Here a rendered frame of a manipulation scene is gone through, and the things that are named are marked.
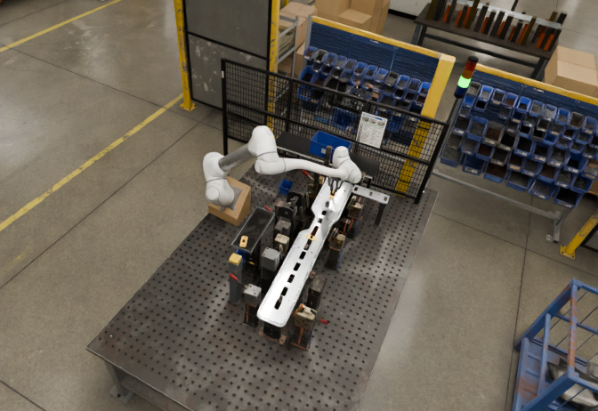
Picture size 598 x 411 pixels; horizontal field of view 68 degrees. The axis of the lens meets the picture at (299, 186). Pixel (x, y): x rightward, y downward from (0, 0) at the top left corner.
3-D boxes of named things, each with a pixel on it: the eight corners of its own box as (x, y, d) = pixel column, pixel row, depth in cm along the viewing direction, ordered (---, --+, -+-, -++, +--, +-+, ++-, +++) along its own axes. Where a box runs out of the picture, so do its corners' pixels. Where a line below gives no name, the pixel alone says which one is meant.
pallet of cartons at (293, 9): (317, 111, 599) (327, 37, 527) (262, 94, 616) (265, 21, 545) (343, 72, 683) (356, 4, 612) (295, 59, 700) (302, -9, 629)
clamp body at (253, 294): (255, 330, 285) (257, 300, 261) (240, 323, 288) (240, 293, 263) (262, 318, 292) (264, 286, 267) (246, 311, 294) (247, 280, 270)
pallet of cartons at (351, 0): (353, 70, 691) (367, 3, 619) (308, 54, 714) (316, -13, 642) (381, 43, 771) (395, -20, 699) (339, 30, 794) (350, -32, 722)
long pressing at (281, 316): (287, 331, 256) (287, 329, 255) (253, 316, 260) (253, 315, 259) (354, 185, 352) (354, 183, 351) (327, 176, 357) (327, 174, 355)
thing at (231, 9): (277, 137, 549) (290, -34, 412) (271, 143, 540) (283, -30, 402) (188, 103, 584) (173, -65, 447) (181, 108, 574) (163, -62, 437)
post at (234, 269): (238, 305, 297) (238, 266, 267) (228, 301, 298) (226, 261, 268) (243, 296, 302) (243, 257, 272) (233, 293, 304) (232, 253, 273)
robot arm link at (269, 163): (286, 170, 284) (282, 150, 286) (262, 173, 275) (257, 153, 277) (278, 175, 296) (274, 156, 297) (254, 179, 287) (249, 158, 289)
